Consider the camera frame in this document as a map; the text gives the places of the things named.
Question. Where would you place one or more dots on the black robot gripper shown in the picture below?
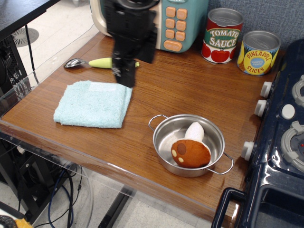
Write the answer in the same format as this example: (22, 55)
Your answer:
(131, 24)

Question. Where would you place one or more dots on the light blue towel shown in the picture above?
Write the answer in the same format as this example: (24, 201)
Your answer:
(93, 104)

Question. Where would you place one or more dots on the small steel pot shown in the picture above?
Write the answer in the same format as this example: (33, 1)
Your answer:
(174, 128)

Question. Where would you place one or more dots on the toy microwave oven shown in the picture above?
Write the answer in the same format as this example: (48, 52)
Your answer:
(178, 22)

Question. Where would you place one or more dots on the tomato sauce can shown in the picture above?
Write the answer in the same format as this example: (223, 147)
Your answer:
(223, 29)

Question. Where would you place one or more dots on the plush mushroom toy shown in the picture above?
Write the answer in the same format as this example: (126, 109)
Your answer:
(190, 151)

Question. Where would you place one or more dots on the pineapple slices can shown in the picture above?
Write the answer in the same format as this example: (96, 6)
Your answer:
(258, 52)

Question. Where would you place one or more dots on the black desk at left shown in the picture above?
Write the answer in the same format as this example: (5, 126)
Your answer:
(15, 14)

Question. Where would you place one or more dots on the clear acrylic table guard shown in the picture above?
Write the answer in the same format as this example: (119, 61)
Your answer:
(125, 155)

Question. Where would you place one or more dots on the dark blue toy stove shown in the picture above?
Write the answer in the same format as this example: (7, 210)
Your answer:
(274, 192)

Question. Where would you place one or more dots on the spoon with green handle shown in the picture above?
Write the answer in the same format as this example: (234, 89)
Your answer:
(105, 62)

